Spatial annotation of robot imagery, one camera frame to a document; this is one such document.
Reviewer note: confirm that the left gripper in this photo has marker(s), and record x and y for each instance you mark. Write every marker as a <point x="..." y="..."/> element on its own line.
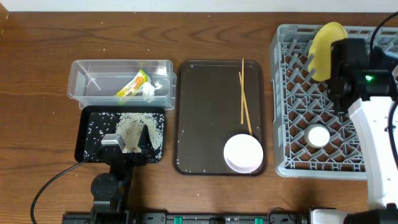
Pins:
<point x="123" y="154"/>

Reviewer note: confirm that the white tissue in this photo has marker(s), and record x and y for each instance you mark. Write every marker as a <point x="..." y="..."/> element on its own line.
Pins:
<point x="148" y="90"/>

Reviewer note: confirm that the green snack wrapper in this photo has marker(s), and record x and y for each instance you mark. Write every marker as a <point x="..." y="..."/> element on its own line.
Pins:
<point x="134" y="86"/>

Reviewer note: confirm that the pink bowl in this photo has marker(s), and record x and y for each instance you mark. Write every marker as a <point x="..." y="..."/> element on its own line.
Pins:
<point x="243" y="153"/>

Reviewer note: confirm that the white cup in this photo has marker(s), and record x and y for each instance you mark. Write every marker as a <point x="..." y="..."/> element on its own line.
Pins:
<point x="316" y="135"/>

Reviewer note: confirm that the yellow plate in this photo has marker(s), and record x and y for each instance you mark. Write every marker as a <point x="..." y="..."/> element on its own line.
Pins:
<point x="320" y="50"/>

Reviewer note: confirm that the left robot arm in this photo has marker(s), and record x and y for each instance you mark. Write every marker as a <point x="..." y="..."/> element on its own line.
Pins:
<point x="111" y="189"/>

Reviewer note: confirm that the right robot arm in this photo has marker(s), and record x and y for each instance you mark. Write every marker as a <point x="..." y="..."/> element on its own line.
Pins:
<point x="363" y="85"/>

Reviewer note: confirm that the black waste tray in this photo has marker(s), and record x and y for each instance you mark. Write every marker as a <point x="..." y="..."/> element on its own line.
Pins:
<point x="98" y="109"/>

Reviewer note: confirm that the grey dishwasher rack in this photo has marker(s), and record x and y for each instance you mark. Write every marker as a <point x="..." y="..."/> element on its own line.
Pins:
<point x="298" y="102"/>

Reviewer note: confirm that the pile of rice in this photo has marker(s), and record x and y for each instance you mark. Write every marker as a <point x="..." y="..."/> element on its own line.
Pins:
<point x="129" y="126"/>

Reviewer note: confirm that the brown serving tray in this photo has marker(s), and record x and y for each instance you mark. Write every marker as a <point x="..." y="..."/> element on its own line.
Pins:
<point x="208" y="113"/>

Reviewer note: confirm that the clear plastic bin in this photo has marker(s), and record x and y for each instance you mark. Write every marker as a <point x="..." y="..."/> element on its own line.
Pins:
<point x="95" y="82"/>

